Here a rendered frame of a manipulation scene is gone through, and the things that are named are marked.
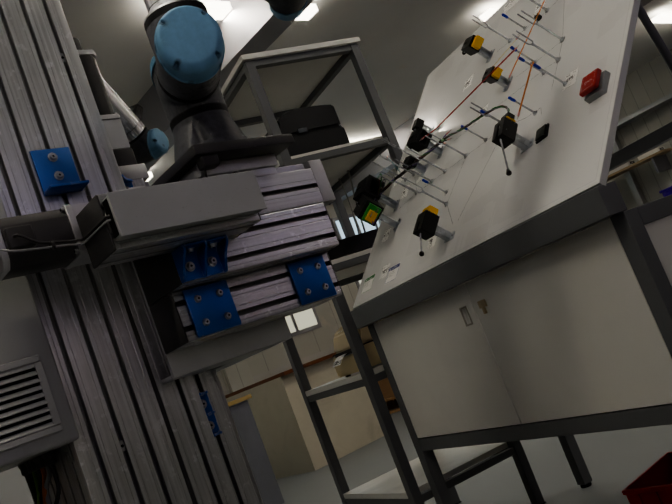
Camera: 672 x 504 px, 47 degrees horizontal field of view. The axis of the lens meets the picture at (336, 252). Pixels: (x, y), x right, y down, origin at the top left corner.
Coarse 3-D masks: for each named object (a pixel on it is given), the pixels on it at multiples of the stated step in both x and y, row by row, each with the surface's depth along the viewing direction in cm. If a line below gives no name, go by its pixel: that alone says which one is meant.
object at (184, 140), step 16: (192, 112) 143; (208, 112) 143; (224, 112) 146; (176, 128) 144; (192, 128) 142; (208, 128) 142; (224, 128) 143; (176, 144) 144; (192, 144) 141; (176, 160) 144
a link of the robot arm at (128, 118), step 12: (120, 108) 203; (132, 120) 205; (132, 132) 206; (144, 132) 208; (156, 132) 209; (132, 144) 208; (144, 144) 208; (156, 144) 208; (168, 144) 212; (144, 156) 210; (156, 156) 211
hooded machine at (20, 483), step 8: (8, 472) 361; (16, 472) 364; (0, 480) 358; (8, 480) 360; (16, 480) 362; (24, 480) 365; (0, 488) 357; (8, 488) 359; (16, 488) 361; (24, 488) 364; (0, 496) 356; (8, 496) 358; (16, 496) 360; (24, 496) 362
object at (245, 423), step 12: (240, 408) 502; (240, 420) 499; (252, 420) 505; (240, 432) 496; (252, 432) 502; (252, 444) 499; (252, 456) 496; (264, 456) 501; (252, 468) 493; (264, 468) 498; (264, 480) 495; (276, 480) 500; (264, 492) 492; (276, 492) 497
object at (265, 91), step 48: (288, 48) 281; (336, 48) 291; (240, 96) 304; (288, 96) 324; (384, 144) 289; (336, 192) 338; (336, 384) 279; (384, 432) 257; (336, 480) 302; (384, 480) 294; (528, 480) 271
